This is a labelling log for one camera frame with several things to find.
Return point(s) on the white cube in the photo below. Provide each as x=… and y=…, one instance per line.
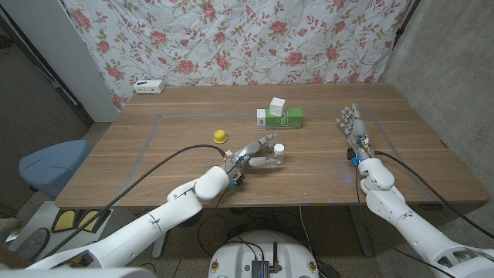
x=277, y=106

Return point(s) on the floral backdrop cloth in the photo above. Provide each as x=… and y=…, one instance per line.
x=239, y=42

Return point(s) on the white table leg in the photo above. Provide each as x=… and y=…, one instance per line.
x=159, y=247

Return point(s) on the white robot torso base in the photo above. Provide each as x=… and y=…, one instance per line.
x=239, y=255

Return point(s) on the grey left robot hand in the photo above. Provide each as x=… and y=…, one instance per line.
x=251, y=152

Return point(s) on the black electronics box with antenna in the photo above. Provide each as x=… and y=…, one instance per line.
x=260, y=267

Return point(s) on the white power strip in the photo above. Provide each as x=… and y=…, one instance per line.
x=148, y=87

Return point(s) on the grey table leg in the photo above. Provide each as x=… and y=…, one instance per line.
x=361, y=231

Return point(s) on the black backdrop stand pole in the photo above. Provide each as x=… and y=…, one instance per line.
x=406, y=17

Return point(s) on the blue padded stool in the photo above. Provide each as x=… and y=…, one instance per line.
x=54, y=164

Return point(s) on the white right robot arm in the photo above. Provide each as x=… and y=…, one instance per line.
x=413, y=228

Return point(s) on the clear white-capped medicine bottle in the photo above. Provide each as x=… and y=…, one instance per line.
x=278, y=148

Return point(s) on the yellow black foot pedal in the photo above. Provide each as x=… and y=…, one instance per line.
x=63, y=221
x=90, y=218

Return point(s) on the yellow bottle cap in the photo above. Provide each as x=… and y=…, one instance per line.
x=220, y=136

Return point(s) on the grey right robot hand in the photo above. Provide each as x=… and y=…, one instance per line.
x=357, y=129

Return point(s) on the grey slipper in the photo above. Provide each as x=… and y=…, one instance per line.
x=34, y=244

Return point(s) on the green flexible straws box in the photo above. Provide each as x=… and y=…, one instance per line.
x=287, y=121

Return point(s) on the white board panel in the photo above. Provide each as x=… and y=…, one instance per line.
x=65, y=50

